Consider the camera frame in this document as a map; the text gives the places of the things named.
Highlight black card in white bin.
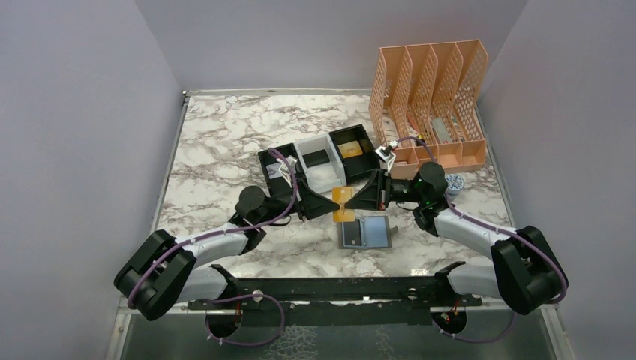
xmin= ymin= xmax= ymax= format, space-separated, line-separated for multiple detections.
xmin=303 ymin=149 xmax=330 ymax=168

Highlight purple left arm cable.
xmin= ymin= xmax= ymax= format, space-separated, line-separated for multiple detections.
xmin=126 ymin=147 xmax=301 ymax=347

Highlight black bin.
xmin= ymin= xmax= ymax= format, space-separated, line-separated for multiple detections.
xmin=257 ymin=143 xmax=306 ymax=200
xmin=329 ymin=124 xmax=380 ymax=184

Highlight black yellow marker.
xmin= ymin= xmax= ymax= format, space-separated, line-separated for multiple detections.
xmin=416 ymin=134 xmax=428 ymax=147

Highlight peach file organizer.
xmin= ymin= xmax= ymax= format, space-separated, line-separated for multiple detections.
xmin=369 ymin=40 xmax=489 ymax=179

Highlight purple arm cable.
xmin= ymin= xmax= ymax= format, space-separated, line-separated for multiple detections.
xmin=385 ymin=136 xmax=569 ymax=344
xmin=126 ymin=147 xmax=301 ymax=347

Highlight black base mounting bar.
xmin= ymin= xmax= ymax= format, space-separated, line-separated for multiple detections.
xmin=187 ymin=276 xmax=482 ymax=327

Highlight grey card holder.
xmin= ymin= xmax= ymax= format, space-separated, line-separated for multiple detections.
xmin=337 ymin=216 xmax=399 ymax=250

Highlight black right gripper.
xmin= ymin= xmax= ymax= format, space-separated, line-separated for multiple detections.
xmin=344 ymin=169 xmax=425 ymax=211

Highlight black left bin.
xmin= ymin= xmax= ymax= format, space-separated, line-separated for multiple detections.
xmin=257 ymin=143 xmax=306 ymax=200

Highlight orange card from holder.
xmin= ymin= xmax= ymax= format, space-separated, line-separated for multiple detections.
xmin=331 ymin=187 xmax=356 ymax=223

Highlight white item in organizer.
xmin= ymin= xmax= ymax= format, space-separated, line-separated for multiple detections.
xmin=381 ymin=112 xmax=401 ymax=144

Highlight black right bin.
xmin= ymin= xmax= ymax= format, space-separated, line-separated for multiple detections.
xmin=329 ymin=124 xmax=380 ymax=184

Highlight gold card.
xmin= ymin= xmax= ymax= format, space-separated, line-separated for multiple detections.
xmin=337 ymin=141 xmax=364 ymax=159

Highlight grey item in organizer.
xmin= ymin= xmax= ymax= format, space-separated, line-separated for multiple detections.
xmin=431 ymin=118 xmax=453 ymax=144

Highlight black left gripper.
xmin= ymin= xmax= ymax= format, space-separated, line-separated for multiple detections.
xmin=256 ymin=178 xmax=341 ymax=225

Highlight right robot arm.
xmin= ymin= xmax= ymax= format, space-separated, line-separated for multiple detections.
xmin=344 ymin=162 xmax=568 ymax=315

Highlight black card in holder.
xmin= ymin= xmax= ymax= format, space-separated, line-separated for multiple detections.
xmin=340 ymin=219 xmax=362 ymax=248

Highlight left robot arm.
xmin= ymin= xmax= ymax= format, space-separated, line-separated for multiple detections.
xmin=113 ymin=179 xmax=340 ymax=320

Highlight blue white tape roll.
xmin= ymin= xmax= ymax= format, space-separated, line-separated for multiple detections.
xmin=445 ymin=174 xmax=465 ymax=197

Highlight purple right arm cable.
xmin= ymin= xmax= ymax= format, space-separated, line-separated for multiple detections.
xmin=385 ymin=136 xmax=569 ymax=344

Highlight white middle bin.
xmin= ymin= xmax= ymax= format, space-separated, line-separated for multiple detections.
xmin=293 ymin=134 xmax=347 ymax=194

